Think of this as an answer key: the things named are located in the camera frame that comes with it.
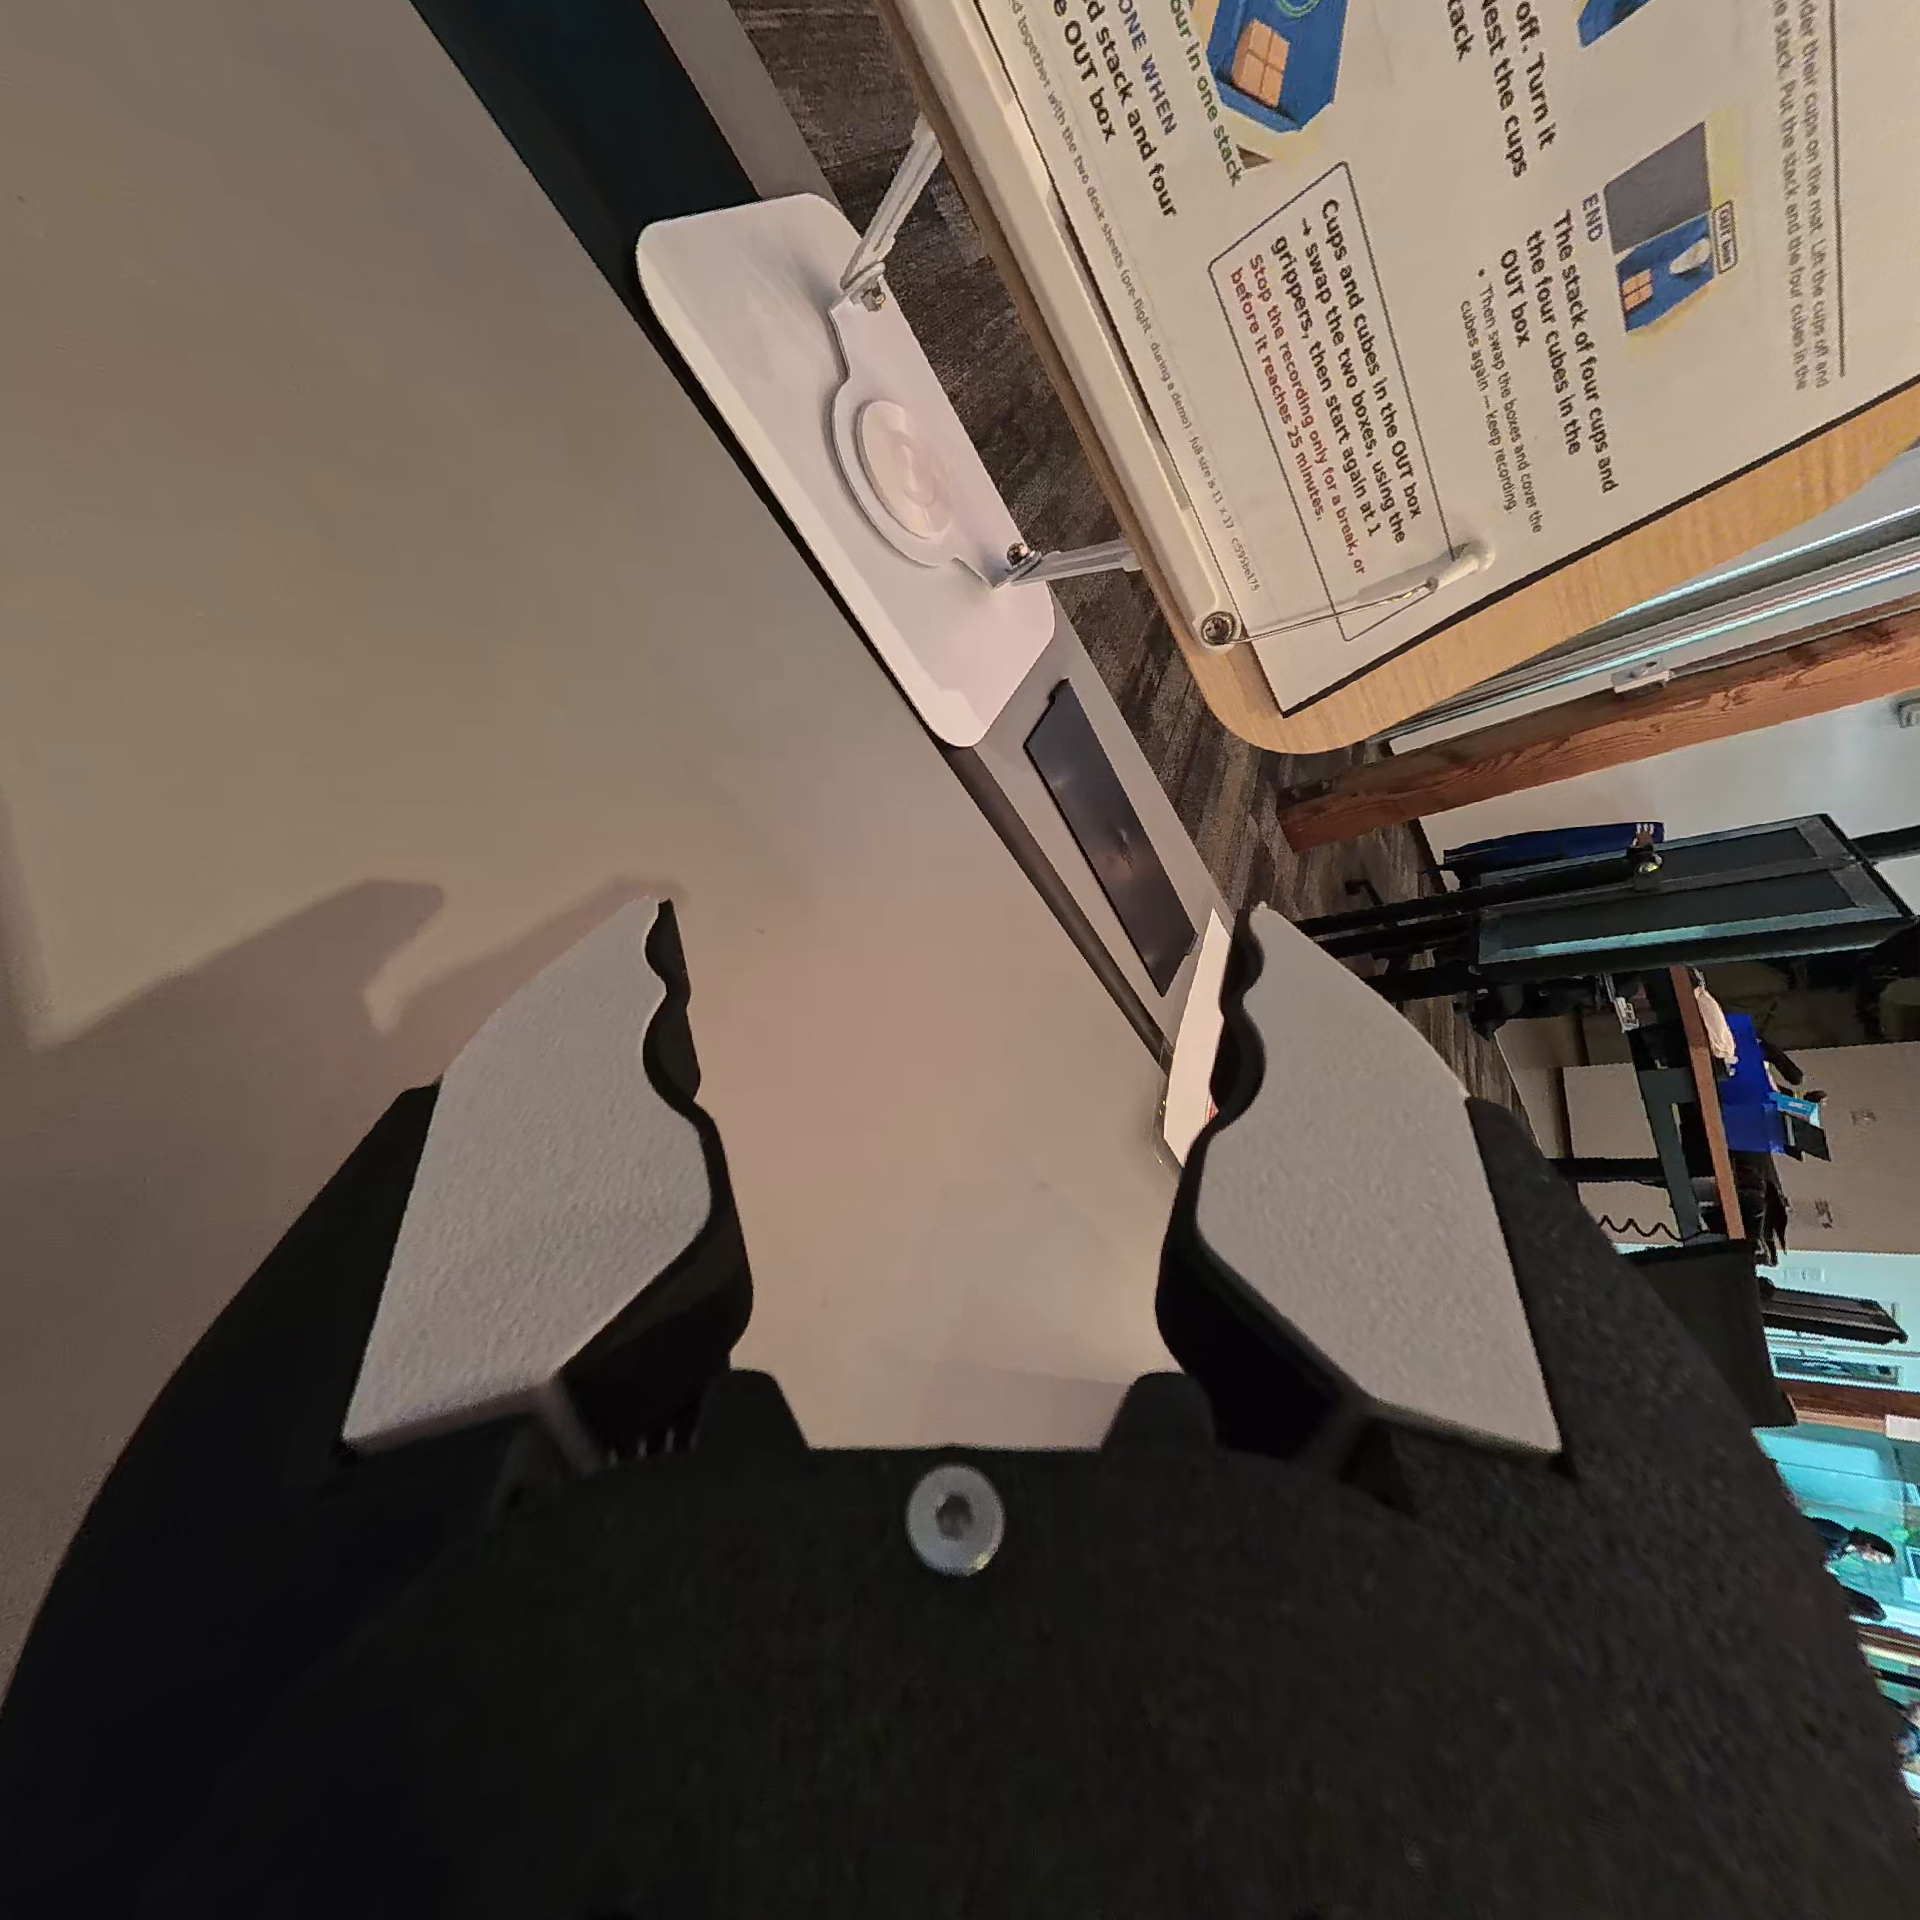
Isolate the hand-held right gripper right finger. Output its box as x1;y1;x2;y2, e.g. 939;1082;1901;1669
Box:
1155;902;1565;1487

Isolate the printed instruction sheet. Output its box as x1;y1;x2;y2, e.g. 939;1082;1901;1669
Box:
976;0;1920;713

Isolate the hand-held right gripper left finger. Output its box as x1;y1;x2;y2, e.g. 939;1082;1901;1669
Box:
342;897;753;1478

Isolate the laminated paper sheet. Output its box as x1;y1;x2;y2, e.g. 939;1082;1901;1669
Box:
1161;908;1256;1169

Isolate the black framed board stand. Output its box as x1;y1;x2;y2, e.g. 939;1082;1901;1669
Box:
1320;809;1893;1037

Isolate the wooden beam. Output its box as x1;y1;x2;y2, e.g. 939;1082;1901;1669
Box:
1282;609;1920;849

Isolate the wooden document stand white base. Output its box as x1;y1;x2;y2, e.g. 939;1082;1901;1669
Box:
637;0;1920;756

